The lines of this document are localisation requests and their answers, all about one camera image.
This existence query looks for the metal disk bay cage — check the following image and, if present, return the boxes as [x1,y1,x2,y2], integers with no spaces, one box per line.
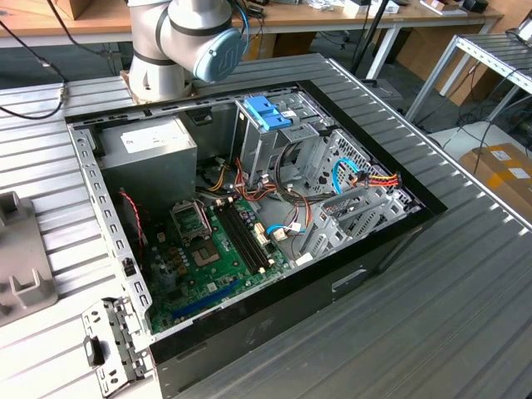
[297,128,421,267]

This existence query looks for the metal optical bay cage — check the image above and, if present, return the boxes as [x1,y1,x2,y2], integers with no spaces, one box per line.
[230,91,333,196]

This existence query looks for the blue expansion slot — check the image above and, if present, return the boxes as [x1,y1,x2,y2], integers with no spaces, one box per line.
[172,278,241,321]

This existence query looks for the yellow black wires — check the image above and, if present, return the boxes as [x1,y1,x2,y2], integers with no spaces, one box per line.
[206,160,229,193]

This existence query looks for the blue plastic bay latch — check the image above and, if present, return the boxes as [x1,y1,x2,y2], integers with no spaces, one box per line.
[244,96,288,131]

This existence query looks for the blue wire with white plug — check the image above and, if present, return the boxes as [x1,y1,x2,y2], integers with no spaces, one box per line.
[265,223,307,242]

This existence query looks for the grey parts rack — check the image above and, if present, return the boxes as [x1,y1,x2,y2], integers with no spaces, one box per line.
[0,191,59,328]

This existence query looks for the cable with silver plug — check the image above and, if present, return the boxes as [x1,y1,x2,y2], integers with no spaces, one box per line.
[0,18,70,121]

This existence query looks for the metal hinged slot bracket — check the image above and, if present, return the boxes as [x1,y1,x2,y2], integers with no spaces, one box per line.
[81,295,153,398]

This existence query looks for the black open PC case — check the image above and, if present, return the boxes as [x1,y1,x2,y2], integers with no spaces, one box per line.
[64,78,449,398]

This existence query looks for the black case fan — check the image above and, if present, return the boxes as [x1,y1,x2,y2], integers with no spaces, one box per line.
[118,189,147,267]

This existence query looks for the red yellow power wire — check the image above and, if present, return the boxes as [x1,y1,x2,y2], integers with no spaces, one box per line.
[351,168,402,190]

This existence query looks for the black tripod pole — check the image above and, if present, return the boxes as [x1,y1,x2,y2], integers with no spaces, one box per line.
[351,0,392,80]

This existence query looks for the orange black wire bundle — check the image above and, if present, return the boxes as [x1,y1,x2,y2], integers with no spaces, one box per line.
[233,156,313,234]

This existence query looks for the grey power supply box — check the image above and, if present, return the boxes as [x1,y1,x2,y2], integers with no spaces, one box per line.
[97,115,199,209]

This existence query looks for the black round cables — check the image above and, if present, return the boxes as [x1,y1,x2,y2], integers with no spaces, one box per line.
[273,140,311,204]

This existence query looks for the blue data wire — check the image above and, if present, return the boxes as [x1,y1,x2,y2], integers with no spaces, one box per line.
[332,157,361,196]

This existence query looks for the metal socket cover frame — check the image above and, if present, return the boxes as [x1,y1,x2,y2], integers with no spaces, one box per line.
[169,200,212,247]

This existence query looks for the thin metal locking lever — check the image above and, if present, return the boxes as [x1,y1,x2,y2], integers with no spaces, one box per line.
[197,199,213,238]

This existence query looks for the wooden desk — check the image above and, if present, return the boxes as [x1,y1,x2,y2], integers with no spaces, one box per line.
[0,0,505,80]

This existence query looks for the brown cardboard sheet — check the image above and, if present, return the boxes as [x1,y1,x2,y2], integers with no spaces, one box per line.
[394,27,491,105]

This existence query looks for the black RAM slot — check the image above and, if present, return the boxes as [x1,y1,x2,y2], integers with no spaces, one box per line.
[225,202,268,270]
[219,204,263,273]
[230,200,273,267]
[214,205,258,275]

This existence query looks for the green motherboard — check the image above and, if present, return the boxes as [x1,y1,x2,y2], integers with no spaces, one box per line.
[140,195,292,336]

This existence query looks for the CPU socket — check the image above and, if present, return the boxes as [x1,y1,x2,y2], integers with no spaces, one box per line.
[190,244,220,269]

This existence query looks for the wooden box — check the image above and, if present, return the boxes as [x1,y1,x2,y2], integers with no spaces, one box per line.
[28,0,91,21]

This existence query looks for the brown cardboard box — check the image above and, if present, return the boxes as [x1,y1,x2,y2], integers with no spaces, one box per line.
[459,143,532,217]

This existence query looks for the red black twisted wire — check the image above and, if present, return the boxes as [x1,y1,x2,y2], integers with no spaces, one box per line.
[118,190,146,250]

